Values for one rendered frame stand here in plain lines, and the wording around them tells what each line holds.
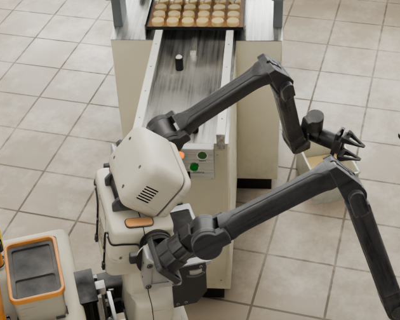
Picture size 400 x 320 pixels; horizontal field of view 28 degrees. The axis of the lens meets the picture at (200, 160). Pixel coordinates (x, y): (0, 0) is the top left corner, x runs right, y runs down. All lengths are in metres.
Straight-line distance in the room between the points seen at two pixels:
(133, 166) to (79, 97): 2.52
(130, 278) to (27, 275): 0.29
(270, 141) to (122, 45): 0.80
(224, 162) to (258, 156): 0.88
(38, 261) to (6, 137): 2.08
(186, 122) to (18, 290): 0.67
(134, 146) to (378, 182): 2.04
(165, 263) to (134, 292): 0.34
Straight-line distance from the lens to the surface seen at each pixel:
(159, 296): 2.35
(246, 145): 3.64
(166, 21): 3.36
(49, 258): 2.33
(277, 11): 3.38
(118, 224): 2.08
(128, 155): 2.10
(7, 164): 4.17
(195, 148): 2.75
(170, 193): 2.06
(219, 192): 2.91
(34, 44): 5.12
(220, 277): 3.23
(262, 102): 3.50
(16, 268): 2.33
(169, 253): 2.01
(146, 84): 2.98
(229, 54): 3.13
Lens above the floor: 2.55
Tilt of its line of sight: 39 degrees down
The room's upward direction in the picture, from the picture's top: 3 degrees counter-clockwise
